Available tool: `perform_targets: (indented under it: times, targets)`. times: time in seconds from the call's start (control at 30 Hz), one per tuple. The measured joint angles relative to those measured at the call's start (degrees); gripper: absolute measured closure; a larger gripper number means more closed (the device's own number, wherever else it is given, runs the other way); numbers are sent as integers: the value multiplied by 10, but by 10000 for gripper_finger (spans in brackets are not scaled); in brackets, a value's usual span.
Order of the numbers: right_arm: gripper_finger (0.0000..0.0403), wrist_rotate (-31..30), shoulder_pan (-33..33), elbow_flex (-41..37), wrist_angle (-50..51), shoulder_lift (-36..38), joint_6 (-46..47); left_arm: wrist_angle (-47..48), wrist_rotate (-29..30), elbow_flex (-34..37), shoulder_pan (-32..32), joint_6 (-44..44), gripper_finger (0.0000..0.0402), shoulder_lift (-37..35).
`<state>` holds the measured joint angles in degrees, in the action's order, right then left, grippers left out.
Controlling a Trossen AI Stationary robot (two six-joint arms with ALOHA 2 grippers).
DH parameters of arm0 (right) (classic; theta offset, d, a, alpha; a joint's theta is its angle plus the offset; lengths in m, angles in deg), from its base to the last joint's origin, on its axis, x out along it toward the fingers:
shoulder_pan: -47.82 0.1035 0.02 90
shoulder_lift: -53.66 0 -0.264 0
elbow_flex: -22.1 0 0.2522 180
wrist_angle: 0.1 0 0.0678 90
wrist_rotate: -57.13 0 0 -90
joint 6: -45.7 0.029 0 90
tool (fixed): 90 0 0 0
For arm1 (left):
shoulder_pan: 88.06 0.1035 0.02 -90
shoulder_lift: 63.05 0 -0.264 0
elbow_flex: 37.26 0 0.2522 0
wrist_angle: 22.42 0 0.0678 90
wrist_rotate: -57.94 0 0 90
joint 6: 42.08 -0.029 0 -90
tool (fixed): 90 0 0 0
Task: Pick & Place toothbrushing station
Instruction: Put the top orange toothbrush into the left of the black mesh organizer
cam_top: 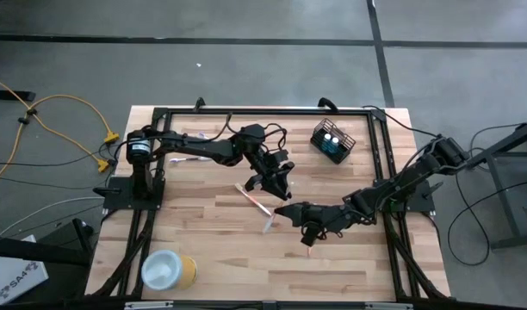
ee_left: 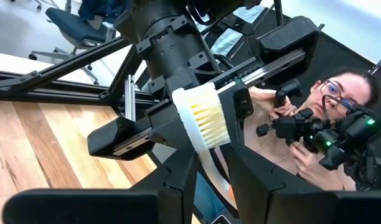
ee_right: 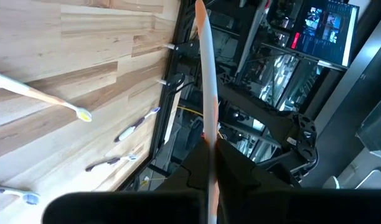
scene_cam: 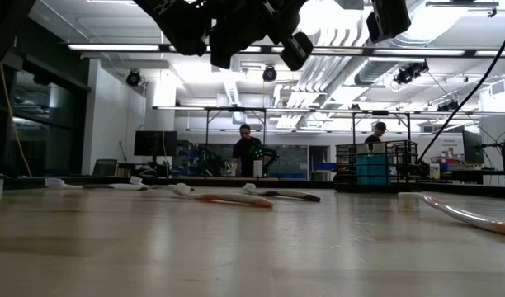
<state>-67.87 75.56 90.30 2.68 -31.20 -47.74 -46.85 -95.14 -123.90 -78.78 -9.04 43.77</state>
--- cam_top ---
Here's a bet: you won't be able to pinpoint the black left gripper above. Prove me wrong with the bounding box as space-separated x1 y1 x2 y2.
245 152 296 203

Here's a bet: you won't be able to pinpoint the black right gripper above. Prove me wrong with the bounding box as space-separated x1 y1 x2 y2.
274 202 336 247

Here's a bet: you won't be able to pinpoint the white yellow disinfecting wipes canister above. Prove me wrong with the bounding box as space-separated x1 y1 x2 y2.
140 249 199 292

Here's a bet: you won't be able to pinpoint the black metal stand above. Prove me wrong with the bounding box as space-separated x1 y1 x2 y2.
464 118 527 251

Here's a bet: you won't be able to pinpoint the black floor stand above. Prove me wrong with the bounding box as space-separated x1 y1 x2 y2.
0 217 96 268

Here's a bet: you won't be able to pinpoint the white printed box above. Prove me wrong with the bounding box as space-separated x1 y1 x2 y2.
0 234 50 306

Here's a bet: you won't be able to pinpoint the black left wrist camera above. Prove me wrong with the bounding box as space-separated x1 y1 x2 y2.
267 148 290 168

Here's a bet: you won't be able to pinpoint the black wire basket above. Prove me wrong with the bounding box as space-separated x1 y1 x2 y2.
309 117 357 165

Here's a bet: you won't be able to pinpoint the black aluminium table frame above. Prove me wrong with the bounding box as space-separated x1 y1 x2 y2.
90 106 452 302

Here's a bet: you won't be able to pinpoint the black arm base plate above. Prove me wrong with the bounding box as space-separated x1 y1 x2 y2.
102 175 166 212
372 178 437 215

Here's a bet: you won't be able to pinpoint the yellow extension cord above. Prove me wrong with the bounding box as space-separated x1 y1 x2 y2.
0 73 111 191
26 94 121 145

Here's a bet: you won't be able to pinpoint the white floor cable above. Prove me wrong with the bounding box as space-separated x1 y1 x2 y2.
0 195 106 239

